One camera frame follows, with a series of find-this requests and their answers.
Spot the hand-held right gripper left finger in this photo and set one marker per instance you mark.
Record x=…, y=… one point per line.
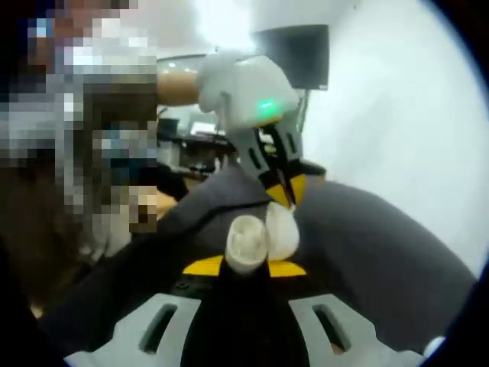
x=126, y=336

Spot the office desk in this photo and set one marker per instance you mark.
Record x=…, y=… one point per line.
x=191, y=137

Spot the black monitor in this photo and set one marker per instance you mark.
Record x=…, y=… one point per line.
x=305, y=57

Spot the white oval earphone charging case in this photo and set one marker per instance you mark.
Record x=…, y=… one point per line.
x=246, y=244

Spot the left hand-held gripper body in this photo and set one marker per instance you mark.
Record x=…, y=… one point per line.
x=248, y=88

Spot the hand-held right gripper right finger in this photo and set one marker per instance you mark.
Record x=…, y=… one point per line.
x=355, y=329

